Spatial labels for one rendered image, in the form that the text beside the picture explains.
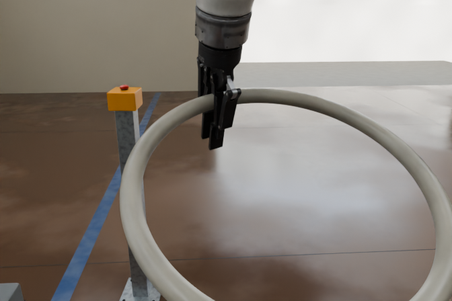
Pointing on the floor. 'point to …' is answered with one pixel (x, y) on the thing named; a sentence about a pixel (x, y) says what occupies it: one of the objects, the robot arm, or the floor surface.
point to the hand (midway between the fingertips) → (212, 130)
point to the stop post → (146, 289)
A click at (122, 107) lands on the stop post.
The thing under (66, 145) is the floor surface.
